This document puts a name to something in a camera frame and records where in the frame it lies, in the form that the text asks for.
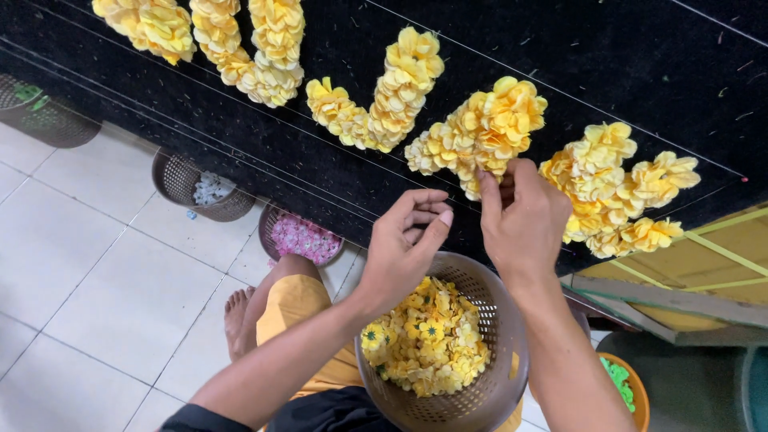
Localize person's left hand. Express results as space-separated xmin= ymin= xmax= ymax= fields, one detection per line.
xmin=358 ymin=189 xmax=455 ymax=313

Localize person's right hand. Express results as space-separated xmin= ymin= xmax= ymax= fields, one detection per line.
xmin=477 ymin=158 xmax=574 ymax=290

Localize pile of loose yellow flowers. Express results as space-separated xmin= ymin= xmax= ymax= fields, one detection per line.
xmin=360 ymin=276 xmax=492 ymax=398

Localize wide yellow flower cluster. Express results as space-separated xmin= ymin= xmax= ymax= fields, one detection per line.
xmin=538 ymin=122 xmax=702 ymax=259

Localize pile of pink flowers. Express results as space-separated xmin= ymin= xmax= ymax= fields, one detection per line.
xmin=270 ymin=214 xmax=342 ymax=265

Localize slanted yellow flower cluster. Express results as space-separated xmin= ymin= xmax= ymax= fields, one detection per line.
xmin=404 ymin=76 xmax=548 ymax=202

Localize brown basket with pink flowers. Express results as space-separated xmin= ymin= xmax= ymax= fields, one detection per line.
xmin=258 ymin=202 xmax=346 ymax=268

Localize large brown plastic basket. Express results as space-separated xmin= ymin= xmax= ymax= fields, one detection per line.
xmin=354 ymin=251 xmax=530 ymax=432

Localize person's bare leg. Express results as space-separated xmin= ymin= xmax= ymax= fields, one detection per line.
xmin=224 ymin=254 xmax=324 ymax=362

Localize v-shaped yellow flower cluster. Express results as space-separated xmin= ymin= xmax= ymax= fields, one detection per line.
xmin=305 ymin=26 xmax=445 ymax=153

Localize person's black shirt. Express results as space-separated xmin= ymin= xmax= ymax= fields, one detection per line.
xmin=160 ymin=386 xmax=402 ymax=432

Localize pile of green flowers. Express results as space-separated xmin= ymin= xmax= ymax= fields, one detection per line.
xmin=599 ymin=358 xmax=636 ymax=413

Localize black felt board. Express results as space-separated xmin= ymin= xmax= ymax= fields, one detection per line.
xmin=0 ymin=0 xmax=768 ymax=278

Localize pile of white flowers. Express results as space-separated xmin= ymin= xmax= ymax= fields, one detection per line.
xmin=192 ymin=172 xmax=238 ymax=206

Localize orange plastic bowl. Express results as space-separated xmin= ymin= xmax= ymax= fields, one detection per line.
xmin=596 ymin=352 xmax=650 ymax=432

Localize u-shaped yellow flower cluster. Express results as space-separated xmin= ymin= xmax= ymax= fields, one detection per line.
xmin=190 ymin=0 xmax=306 ymax=109

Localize brown basket with white flowers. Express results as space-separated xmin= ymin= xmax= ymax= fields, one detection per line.
xmin=151 ymin=148 xmax=258 ymax=223

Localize dark teal tub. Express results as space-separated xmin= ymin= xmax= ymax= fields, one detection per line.
xmin=740 ymin=344 xmax=768 ymax=432

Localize short yellow flower cluster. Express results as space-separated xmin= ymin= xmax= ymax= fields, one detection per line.
xmin=92 ymin=0 xmax=197 ymax=66

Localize brown basket with green leaves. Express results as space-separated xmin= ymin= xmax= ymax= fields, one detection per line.
xmin=0 ymin=72 xmax=102 ymax=150

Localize green paper leaves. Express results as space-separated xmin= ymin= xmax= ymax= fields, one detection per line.
xmin=12 ymin=83 xmax=52 ymax=112

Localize white string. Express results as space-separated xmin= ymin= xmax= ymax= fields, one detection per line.
xmin=0 ymin=36 xmax=386 ymax=221
xmin=365 ymin=0 xmax=746 ymax=179
xmin=668 ymin=0 xmax=768 ymax=48

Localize yellow wooden frame panel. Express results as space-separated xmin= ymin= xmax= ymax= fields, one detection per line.
xmin=560 ymin=203 xmax=768 ymax=347

